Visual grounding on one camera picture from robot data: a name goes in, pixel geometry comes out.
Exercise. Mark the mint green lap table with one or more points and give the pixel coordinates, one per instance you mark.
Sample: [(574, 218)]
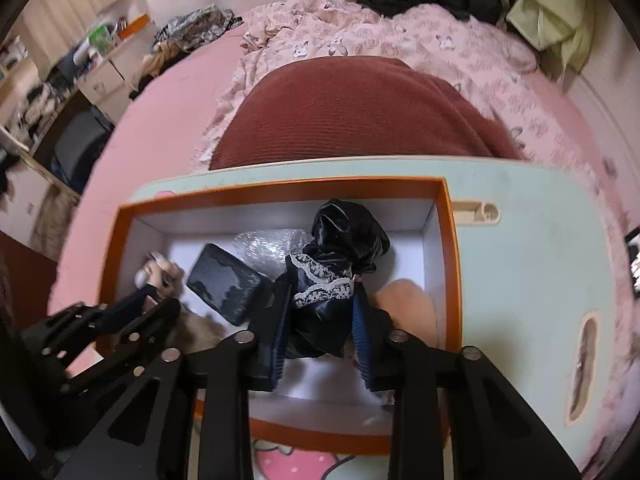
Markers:
[(525, 260)]

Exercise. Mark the light green garment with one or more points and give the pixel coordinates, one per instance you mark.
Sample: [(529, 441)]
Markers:
[(545, 15)]

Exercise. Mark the cluttered wooden desk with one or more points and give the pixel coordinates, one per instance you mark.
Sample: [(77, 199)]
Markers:
[(25, 110)]

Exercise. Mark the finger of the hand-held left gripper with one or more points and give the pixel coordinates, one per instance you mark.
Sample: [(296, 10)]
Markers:
[(145, 340), (127, 316)]

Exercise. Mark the smartphone with lit screen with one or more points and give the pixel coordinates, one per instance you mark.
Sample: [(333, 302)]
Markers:
[(635, 270)]

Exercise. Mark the black chair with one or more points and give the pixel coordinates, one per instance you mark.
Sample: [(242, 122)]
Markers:
[(80, 145)]

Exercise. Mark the brown plush toy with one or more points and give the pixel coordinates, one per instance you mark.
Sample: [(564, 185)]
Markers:
[(410, 310)]

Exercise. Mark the cream plush doll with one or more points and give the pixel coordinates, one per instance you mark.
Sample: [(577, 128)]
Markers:
[(160, 270)]

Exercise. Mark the furry beige plush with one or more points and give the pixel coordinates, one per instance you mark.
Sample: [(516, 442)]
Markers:
[(200, 335)]

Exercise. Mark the small orange box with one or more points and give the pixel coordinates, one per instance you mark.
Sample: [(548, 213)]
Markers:
[(134, 25)]

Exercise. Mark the black satin lace garment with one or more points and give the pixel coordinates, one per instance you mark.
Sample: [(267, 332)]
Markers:
[(345, 230)]

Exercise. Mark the red-brown cushion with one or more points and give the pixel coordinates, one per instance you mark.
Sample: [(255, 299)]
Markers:
[(360, 110)]

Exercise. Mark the clear bubble wrap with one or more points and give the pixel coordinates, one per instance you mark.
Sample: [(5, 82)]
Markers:
[(265, 245)]

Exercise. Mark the pink bed sheet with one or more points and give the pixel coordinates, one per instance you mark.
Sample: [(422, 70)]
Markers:
[(175, 120)]

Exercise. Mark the cream bedside cabinet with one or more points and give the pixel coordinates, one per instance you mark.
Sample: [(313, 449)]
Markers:
[(105, 85)]

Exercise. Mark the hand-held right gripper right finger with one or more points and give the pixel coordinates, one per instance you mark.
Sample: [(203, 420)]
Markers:
[(367, 345)]

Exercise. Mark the patterned clothes pile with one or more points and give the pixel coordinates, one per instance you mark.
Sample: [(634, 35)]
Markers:
[(200, 25)]

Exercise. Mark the pink printed blanket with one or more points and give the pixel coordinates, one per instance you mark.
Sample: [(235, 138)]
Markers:
[(450, 45)]

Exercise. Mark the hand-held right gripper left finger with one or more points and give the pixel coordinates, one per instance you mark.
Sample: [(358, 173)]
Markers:
[(280, 330)]

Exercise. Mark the orange cardboard box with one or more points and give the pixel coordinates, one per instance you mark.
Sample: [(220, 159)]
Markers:
[(450, 260)]

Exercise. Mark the green white container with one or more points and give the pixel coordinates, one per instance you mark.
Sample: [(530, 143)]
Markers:
[(100, 37)]

